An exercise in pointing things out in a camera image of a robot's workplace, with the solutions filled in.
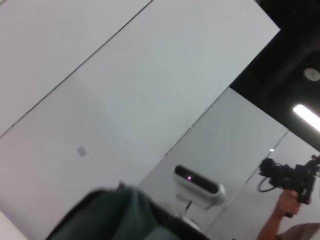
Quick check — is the round ceiling fixture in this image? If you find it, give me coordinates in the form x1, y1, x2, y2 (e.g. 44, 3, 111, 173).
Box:
303, 66, 320, 82

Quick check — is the person's hand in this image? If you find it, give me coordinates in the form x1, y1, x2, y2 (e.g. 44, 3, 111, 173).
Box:
276, 188, 301, 218

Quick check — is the dark green yellow towel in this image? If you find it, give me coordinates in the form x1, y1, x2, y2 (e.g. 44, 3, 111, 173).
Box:
46, 182, 208, 240

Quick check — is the person's forearm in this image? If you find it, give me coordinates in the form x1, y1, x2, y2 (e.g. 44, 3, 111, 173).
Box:
256, 212, 288, 240

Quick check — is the long ceiling light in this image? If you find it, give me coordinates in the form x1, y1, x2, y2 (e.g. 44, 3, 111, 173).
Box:
292, 103, 320, 131

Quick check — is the white head camera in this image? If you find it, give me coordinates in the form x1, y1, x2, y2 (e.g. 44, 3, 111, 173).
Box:
173, 164, 226, 210

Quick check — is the black handheld camera rig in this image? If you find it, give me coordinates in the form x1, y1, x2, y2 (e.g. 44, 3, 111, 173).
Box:
258, 154, 320, 218

